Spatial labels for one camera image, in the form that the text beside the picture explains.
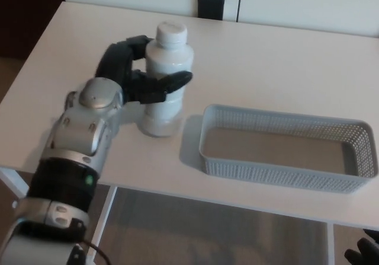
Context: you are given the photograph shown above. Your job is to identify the grey perforated plastic basket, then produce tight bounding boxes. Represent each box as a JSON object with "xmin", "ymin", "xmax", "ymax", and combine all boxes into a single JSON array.
[{"xmin": 197, "ymin": 104, "xmax": 379, "ymax": 195}]

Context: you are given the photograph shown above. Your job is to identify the white metal desk leg frame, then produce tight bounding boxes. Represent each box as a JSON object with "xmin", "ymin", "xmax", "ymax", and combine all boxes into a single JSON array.
[
  {"xmin": 0, "ymin": 167, "xmax": 118, "ymax": 265},
  {"xmin": 327, "ymin": 222, "xmax": 335, "ymax": 265}
]

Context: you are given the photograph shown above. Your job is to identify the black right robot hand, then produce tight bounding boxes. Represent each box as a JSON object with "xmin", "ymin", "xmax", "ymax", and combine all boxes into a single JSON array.
[{"xmin": 344, "ymin": 228, "xmax": 379, "ymax": 265}]

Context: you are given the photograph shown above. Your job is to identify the dark brown wooden cabinet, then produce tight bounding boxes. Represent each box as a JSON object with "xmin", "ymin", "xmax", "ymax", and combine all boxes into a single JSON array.
[{"xmin": 0, "ymin": 0, "xmax": 66, "ymax": 61}]

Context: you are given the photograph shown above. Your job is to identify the black wall socket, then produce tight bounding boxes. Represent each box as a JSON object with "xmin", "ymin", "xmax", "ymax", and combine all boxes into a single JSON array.
[{"xmin": 197, "ymin": 0, "xmax": 225, "ymax": 21}]

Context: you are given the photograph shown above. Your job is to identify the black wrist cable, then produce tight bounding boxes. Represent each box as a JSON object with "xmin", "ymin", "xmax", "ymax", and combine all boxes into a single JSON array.
[{"xmin": 79, "ymin": 237, "xmax": 111, "ymax": 265}]

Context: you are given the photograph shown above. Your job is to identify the white plastic bottle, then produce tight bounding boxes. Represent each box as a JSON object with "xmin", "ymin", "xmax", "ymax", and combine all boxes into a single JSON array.
[{"xmin": 139, "ymin": 21, "xmax": 195, "ymax": 138}]

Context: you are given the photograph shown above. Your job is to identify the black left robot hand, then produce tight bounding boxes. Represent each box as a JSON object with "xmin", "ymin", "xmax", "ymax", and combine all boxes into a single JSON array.
[{"xmin": 94, "ymin": 34, "xmax": 194, "ymax": 105}]

